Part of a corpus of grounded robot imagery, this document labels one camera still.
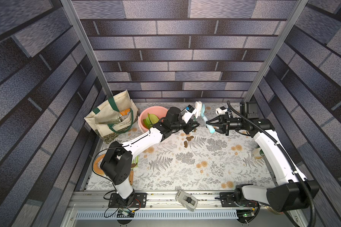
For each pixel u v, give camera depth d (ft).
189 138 3.22
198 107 2.31
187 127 2.29
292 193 1.23
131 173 2.71
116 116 3.47
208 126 2.08
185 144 3.13
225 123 1.93
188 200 2.29
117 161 1.52
